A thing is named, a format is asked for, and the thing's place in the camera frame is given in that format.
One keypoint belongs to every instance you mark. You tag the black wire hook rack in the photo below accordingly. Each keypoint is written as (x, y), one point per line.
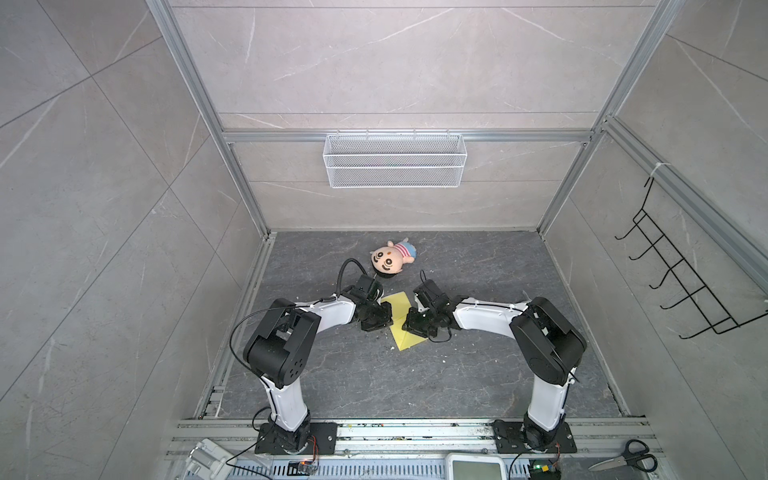
(680, 271)

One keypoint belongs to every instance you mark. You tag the white wire mesh basket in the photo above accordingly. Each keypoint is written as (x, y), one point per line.
(356, 161)

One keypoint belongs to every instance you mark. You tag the yellow square paper sheet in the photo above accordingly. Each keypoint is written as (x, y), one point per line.
(401, 305)

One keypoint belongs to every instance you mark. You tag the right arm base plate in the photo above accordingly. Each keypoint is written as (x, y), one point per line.
(513, 437)

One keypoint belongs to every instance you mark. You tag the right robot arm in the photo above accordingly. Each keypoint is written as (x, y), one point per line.
(551, 347)

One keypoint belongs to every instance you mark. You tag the small green circuit board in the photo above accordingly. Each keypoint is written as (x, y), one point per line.
(541, 470)

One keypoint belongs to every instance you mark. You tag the plush doll toy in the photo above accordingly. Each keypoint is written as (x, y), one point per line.
(390, 259)

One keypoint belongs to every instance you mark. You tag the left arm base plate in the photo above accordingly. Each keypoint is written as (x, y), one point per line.
(312, 437)

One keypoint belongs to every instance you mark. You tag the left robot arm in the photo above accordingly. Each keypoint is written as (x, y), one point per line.
(279, 348)

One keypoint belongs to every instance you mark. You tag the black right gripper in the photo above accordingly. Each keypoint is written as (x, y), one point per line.
(412, 326)

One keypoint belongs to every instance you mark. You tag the small red-wired circuit board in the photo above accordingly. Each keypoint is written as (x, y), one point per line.
(302, 468)

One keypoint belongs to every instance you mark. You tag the black handled scissors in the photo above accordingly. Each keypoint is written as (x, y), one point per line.
(636, 454)

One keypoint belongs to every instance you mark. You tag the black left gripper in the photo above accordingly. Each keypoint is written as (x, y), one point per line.
(387, 319)

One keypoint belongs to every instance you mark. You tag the white device bottom left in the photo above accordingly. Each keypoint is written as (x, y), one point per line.
(209, 461)

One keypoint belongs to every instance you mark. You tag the white digital scale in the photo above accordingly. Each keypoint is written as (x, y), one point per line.
(463, 466)

